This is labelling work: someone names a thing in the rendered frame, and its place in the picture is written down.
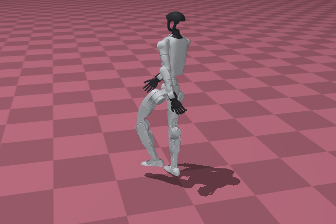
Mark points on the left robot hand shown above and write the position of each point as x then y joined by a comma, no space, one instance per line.
176,105

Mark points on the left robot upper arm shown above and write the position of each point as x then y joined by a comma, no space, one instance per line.
163,48

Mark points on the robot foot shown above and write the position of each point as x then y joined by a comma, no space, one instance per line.
158,163
174,171

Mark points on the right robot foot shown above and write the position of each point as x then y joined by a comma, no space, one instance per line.
174,171

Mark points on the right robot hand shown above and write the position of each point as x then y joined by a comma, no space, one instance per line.
153,83

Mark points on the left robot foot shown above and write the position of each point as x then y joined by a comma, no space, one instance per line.
158,163

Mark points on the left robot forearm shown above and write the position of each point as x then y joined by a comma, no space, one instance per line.
168,82

